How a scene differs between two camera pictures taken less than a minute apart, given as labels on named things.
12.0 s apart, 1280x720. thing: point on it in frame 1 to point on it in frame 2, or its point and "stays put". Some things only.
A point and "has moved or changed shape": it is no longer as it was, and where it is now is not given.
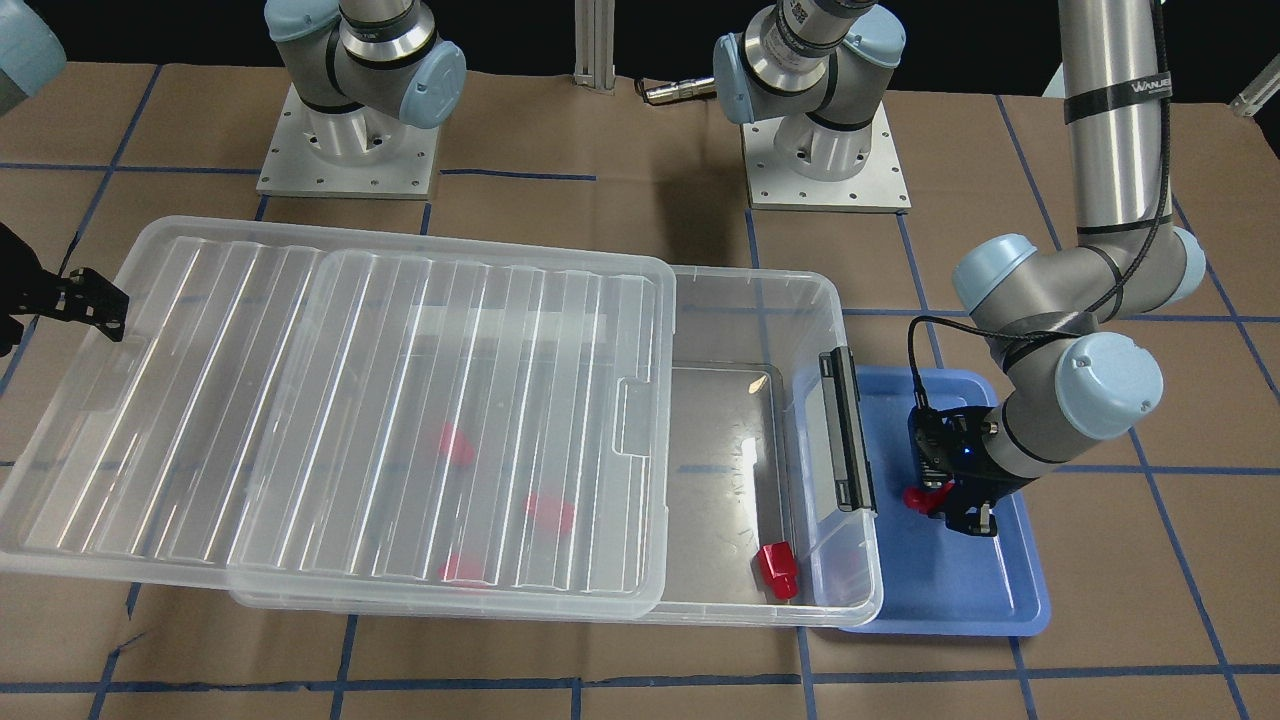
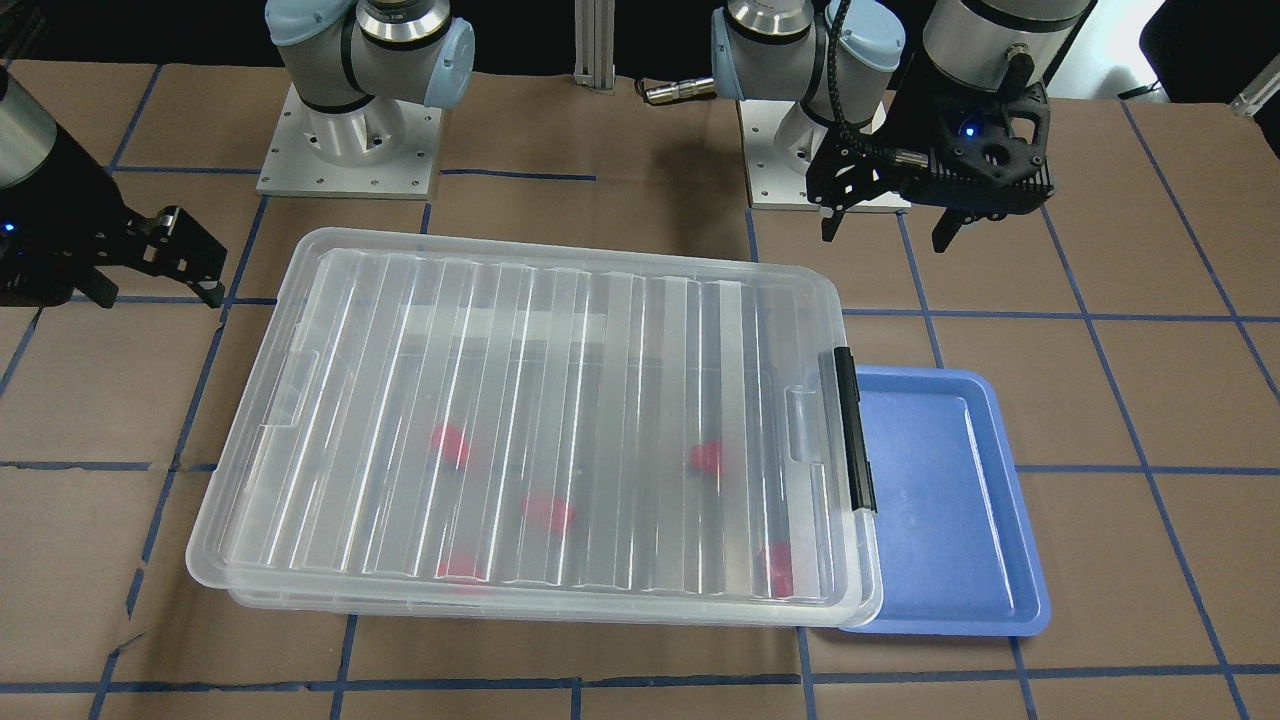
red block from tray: x=926 y=501 to x=707 y=456
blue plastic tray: x=933 y=580 stays put
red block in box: x=461 y=452 stays put
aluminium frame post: x=594 y=22 stays put
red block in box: x=550 y=514 stays put
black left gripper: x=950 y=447 to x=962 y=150
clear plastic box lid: x=323 y=418 has moved or changed shape
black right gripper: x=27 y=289 to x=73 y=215
